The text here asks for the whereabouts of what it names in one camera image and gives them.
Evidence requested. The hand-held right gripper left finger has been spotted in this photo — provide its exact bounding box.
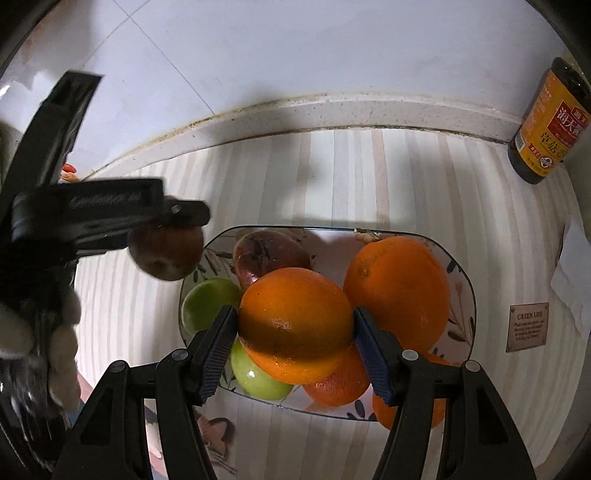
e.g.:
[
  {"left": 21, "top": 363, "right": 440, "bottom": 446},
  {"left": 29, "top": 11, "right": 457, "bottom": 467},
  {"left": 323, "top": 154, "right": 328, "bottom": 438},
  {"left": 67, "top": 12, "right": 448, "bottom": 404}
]
[{"left": 53, "top": 305, "right": 239, "bottom": 480}]

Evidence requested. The white folded cloth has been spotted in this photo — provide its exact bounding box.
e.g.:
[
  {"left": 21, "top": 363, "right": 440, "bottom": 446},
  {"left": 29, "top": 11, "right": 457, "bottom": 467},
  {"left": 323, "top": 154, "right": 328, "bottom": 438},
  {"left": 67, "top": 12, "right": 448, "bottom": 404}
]
[{"left": 550, "top": 216, "right": 591, "bottom": 334}]

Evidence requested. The brown pear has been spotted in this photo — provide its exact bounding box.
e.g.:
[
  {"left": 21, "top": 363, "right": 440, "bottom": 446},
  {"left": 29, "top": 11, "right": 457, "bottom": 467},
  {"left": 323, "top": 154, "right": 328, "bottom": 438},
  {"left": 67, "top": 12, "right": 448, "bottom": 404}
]
[{"left": 127, "top": 224, "right": 205, "bottom": 282}]

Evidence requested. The small brown label card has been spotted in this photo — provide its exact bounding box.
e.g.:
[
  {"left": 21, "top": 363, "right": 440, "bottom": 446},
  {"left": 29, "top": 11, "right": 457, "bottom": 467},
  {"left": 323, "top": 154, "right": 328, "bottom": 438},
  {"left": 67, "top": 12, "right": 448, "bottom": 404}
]
[{"left": 505, "top": 302, "right": 550, "bottom": 353}]

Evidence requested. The person's left hand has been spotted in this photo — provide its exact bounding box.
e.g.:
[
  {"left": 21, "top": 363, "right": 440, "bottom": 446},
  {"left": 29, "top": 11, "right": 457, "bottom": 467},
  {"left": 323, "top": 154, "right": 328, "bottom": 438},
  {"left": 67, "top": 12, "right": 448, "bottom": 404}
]
[{"left": 0, "top": 294, "right": 82, "bottom": 410}]

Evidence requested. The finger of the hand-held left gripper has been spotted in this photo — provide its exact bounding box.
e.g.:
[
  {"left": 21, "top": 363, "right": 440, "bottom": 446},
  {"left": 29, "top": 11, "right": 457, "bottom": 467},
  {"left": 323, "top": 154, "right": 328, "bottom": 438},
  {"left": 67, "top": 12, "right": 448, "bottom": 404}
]
[
  {"left": 11, "top": 178, "right": 212, "bottom": 253},
  {"left": 17, "top": 70, "right": 103, "bottom": 193}
]

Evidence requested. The dark sauce bottle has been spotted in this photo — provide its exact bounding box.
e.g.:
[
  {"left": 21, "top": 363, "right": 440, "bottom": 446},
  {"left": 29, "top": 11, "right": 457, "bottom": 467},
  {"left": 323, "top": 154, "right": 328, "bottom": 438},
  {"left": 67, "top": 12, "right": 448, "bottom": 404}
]
[{"left": 507, "top": 56, "right": 591, "bottom": 186}]

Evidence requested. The dark reddish orange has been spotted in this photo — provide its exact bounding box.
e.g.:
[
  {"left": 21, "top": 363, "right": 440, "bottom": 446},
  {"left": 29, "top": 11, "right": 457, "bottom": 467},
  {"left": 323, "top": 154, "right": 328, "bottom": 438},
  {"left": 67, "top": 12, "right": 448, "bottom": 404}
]
[{"left": 302, "top": 342, "right": 371, "bottom": 408}]

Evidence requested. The dark red apple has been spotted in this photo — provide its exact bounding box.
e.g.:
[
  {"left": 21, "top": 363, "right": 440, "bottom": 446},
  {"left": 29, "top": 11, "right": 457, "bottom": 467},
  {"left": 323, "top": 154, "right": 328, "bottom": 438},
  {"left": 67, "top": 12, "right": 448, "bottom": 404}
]
[{"left": 233, "top": 230, "right": 313, "bottom": 290}]

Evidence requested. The large orange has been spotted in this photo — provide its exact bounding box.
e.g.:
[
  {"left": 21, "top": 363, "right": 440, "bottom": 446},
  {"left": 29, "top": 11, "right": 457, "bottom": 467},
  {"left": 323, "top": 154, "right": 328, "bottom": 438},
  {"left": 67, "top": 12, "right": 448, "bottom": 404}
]
[{"left": 343, "top": 235, "right": 451, "bottom": 352}]

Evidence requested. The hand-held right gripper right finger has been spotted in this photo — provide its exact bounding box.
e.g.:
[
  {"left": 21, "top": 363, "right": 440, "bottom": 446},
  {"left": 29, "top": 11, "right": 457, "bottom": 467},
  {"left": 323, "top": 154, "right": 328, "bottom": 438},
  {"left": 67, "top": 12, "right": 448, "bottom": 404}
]
[{"left": 353, "top": 307, "right": 536, "bottom": 480}]

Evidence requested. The green apple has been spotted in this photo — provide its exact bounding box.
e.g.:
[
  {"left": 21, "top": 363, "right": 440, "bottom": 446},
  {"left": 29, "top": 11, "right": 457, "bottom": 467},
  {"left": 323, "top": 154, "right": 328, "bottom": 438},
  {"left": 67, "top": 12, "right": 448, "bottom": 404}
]
[
  {"left": 182, "top": 277, "right": 243, "bottom": 339},
  {"left": 230, "top": 339, "right": 295, "bottom": 402}
]

